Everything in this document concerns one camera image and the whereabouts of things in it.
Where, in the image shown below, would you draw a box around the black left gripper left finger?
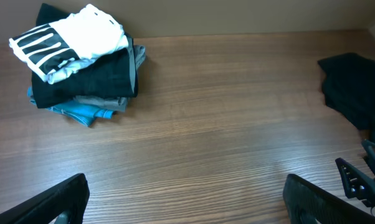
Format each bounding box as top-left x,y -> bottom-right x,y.
0,173 -> 90,224

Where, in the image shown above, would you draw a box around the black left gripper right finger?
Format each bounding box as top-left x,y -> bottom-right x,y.
283,174 -> 375,224

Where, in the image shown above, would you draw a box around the white Puma t-shirt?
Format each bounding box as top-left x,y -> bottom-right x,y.
9,4 -> 129,84

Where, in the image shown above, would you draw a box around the black garment pile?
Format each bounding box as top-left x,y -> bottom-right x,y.
318,53 -> 375,143

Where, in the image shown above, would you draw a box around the folded blue jeans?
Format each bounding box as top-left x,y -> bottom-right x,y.
26,86 -> 116,128

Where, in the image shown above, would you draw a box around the folded dark navy garment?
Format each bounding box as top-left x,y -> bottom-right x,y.
31,2 -> 139,110

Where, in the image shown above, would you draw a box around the folded grey garment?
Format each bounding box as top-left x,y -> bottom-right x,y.
74,45 -> 146,112

